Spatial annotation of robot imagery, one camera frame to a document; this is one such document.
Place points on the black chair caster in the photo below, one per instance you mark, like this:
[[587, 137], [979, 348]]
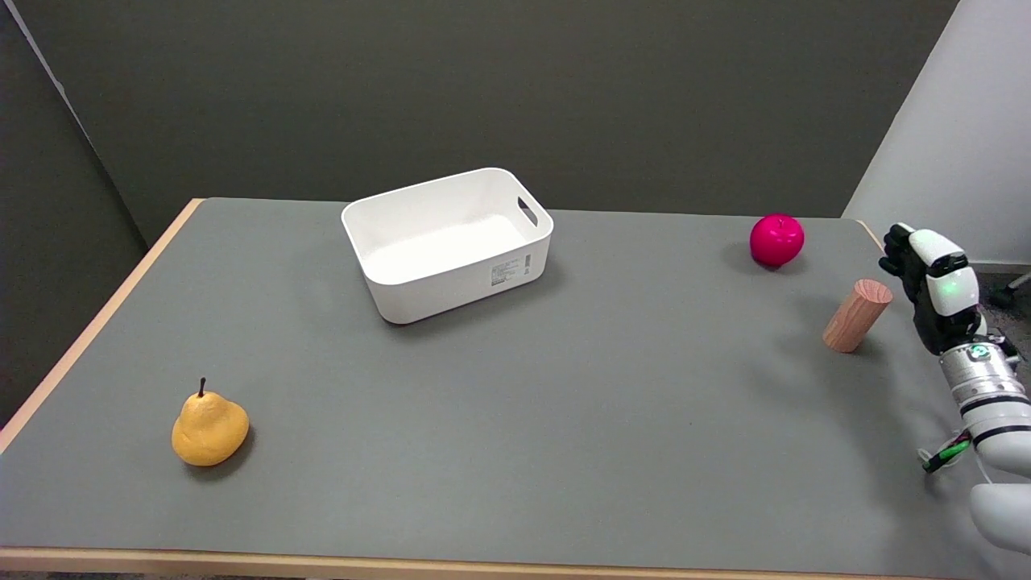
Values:
[[1007, 295]]

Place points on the white plastic bin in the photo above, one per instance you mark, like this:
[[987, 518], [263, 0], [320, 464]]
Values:
[[448, 243]]

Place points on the yellow pear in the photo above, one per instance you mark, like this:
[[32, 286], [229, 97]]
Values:
[[209, 429]]

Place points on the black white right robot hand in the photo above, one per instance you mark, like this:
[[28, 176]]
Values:
[[934, 286]]

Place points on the red apple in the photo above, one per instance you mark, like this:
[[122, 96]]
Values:
[[776, 239]]

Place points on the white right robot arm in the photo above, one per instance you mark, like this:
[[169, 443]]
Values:
[[995, 427]]

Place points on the wooden cylinder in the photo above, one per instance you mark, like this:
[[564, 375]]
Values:
[[856, 315]]

